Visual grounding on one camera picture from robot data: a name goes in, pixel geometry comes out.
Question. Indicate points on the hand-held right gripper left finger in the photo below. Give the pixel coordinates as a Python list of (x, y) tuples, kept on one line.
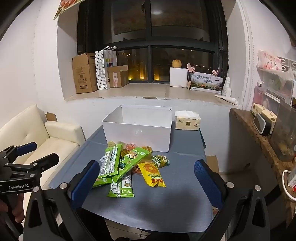
[(84, 185)]

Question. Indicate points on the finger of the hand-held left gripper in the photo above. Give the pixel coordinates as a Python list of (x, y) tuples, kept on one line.
[(25, 147), (46, 160)]

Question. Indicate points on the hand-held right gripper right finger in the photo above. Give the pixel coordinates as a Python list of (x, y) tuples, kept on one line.
[(207, 184)]

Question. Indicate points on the green snack packet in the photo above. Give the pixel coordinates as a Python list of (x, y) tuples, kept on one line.
[(121, 187), (109, 162), (101, 182), (134, 157)]

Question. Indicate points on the small green candy packet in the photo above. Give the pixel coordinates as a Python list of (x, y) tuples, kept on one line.
[(161, 161)]

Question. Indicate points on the yellow snack packet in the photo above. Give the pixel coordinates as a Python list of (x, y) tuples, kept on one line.
[(152, 175)]

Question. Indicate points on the pile of yellow jelly cups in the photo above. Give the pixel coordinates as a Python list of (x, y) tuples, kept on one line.
[(129, 146)]

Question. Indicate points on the white storage box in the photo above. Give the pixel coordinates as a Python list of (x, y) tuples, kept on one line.
[(138, 136)]

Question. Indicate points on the person's left hand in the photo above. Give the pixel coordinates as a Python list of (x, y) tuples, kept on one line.
[(16, 208)]

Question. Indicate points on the flat cardboard piece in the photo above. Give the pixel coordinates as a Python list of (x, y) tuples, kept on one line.
[(212, 163), (51, 116)]

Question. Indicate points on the cream sofa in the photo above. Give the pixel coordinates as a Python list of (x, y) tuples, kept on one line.
[(60, 136)]

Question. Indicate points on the blue-grey table mat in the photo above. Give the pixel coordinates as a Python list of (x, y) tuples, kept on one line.
[(173, 185)]

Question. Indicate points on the yellow tissue pack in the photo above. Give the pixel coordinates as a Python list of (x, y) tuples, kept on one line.
[(187, 122)]

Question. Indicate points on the brown side counter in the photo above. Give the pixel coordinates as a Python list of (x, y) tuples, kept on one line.
[(247, 129)]

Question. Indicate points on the dark-screen desk clock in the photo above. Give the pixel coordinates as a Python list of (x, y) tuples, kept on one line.
[(261, 124)]

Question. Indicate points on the rolled white paper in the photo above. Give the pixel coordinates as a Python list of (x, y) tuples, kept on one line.
[(227, 99)]

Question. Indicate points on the clear plastic container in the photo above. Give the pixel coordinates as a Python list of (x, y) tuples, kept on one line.
[(284, 134)]

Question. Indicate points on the cheese-shaped yellow box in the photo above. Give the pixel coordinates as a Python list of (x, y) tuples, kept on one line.
[(269, 114)]

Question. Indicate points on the large cardboard box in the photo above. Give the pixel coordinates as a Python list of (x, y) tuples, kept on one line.
[(83, 74)]

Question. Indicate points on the white plastic bottle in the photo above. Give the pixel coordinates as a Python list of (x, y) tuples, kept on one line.
[(227, 88)]

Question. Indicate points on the landscape printed box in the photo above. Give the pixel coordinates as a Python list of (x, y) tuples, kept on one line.
[(205, 83)]

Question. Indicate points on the pink bottle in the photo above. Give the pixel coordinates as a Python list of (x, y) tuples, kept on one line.
[(258, 95)]

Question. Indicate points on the white dotted paper bag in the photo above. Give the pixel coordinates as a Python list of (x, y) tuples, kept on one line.
[(101, 69)]

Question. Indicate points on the small cardboard box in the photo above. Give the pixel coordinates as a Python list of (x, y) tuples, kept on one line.
[(118, 76)]

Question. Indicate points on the white foam box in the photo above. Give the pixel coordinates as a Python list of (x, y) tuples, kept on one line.
[(178, 77)]

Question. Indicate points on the white shelf organizer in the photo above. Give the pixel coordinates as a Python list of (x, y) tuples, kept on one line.
[(282, 90)]

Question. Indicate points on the yellow pomelo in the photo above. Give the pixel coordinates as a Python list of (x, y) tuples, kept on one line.
[(176, 63)]

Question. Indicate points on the floral pouch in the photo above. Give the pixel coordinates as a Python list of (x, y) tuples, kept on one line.
[(269, 60)]

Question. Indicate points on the dark window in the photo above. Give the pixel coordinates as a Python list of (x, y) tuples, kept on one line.
[(150, 34)]

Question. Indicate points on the wall picture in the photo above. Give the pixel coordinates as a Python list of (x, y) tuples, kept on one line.
[(67, 7)]

